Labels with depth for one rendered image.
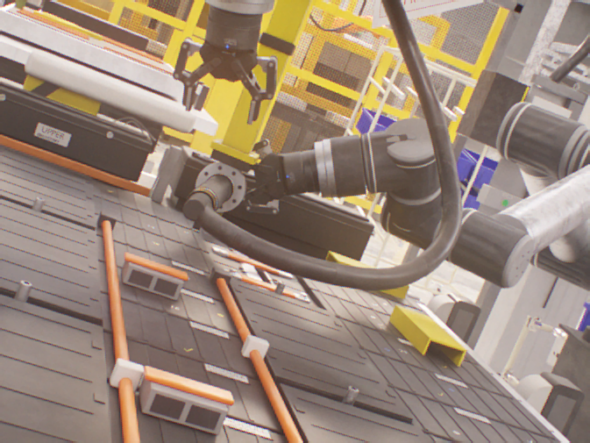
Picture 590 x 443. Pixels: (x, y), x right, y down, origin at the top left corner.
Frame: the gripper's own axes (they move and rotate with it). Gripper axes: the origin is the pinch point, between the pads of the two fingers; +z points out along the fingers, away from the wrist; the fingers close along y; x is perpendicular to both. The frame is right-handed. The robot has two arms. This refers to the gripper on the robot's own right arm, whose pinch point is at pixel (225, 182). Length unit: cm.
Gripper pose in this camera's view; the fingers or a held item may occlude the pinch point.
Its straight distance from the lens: 181.8
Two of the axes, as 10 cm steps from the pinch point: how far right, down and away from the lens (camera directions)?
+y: 1.4, 9.8, 1.2
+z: -9.9, 1.3, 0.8
